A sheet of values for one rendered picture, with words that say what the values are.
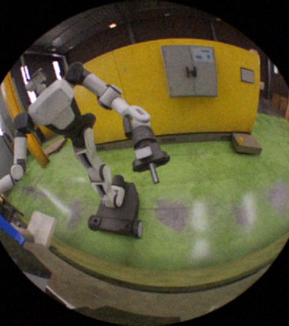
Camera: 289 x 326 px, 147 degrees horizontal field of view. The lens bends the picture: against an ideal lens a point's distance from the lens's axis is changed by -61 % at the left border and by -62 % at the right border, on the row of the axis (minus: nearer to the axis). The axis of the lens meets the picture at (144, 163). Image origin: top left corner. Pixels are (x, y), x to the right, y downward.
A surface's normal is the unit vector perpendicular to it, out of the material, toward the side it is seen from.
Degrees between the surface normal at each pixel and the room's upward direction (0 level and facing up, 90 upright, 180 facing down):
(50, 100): 104
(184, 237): 0
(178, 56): 90
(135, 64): 90
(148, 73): 90
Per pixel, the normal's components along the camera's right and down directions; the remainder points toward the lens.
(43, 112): 0.65, 0.59
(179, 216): -0.20, -0.73
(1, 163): 0.97, -0.07
